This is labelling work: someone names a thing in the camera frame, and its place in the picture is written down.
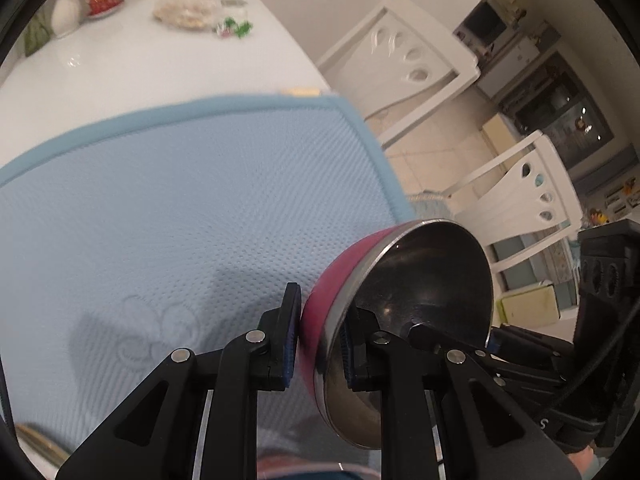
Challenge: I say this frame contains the white chair near right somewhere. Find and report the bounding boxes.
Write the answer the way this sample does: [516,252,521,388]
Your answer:
[440,130,582,275]

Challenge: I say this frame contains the white vase blue flowers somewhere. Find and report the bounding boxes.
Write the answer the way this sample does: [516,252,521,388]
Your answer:
[51,0,81,38]

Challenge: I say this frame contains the light blue textured mat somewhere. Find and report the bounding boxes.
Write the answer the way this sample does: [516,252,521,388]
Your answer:
[1,96,413,448]

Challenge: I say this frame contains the magenta steel bowl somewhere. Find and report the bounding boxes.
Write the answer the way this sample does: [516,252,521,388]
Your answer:
[298,219,494,450]

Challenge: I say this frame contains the glass vase green stems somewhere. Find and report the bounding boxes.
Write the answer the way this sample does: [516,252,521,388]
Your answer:
[23,6,52,58]

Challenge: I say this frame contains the red lidded teacup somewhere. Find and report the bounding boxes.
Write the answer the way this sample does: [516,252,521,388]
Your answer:
[87,0,125,18]

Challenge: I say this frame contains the white chair far right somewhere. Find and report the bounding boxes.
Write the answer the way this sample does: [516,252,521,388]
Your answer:
[316,0,480,150]

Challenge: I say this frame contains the pink cartoon bowl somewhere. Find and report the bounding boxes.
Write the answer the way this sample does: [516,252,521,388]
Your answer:
[256,451,381,480]

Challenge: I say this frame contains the white chair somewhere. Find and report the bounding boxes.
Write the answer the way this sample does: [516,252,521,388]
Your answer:
[316,0,480,150]
[440,130,582,275]

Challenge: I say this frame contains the person's right hand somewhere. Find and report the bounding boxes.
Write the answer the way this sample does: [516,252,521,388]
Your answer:
[567,445,594,474]

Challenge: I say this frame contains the kitchen shelf with appliances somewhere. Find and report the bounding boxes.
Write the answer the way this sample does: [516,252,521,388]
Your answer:
[451,0,640,201]

